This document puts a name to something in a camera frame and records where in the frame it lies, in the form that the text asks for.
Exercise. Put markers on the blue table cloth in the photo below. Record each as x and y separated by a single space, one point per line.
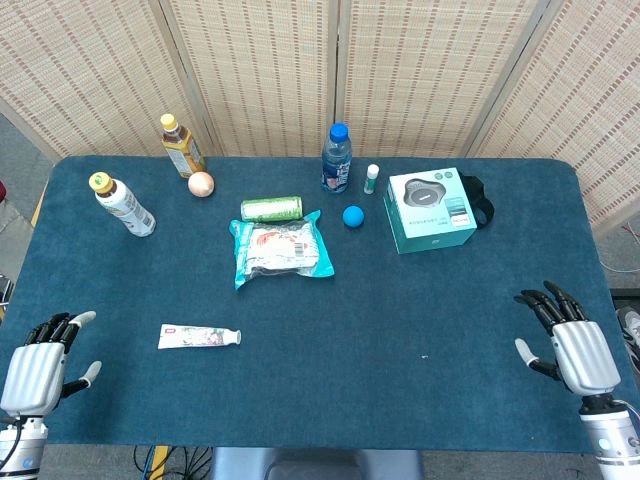
350 350

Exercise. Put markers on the blue-capped water bottle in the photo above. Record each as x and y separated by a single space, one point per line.
336 165

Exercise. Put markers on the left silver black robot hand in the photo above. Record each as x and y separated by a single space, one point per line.
35 370

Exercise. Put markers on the yellow label tea bottle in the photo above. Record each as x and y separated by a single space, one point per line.
184 150

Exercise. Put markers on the white floral toothpaste tube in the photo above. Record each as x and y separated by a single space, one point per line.
192 336

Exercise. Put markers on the teal product box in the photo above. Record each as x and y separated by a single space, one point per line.
430 215

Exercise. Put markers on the blue ball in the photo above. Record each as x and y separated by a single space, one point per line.
353 217

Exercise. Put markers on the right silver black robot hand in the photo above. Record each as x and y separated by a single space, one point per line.
582 355

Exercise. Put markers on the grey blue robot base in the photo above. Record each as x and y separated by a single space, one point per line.
320 465

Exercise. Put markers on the green drink can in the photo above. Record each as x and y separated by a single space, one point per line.
272 208

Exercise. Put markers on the pale pink ball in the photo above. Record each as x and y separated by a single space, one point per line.
201 184

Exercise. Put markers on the white plastic bottle cap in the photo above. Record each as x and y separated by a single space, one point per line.
235 337

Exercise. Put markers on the white label drink bottle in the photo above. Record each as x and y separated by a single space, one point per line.
127 207

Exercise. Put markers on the green white glue stick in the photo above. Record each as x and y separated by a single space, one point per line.
371 181

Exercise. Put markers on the teal snack packet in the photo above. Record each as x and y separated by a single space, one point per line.
280 250

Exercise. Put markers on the woven bamboo folding screen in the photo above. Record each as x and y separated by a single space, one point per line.
260 75

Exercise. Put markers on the grey sneaker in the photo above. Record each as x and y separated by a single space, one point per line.
631 330

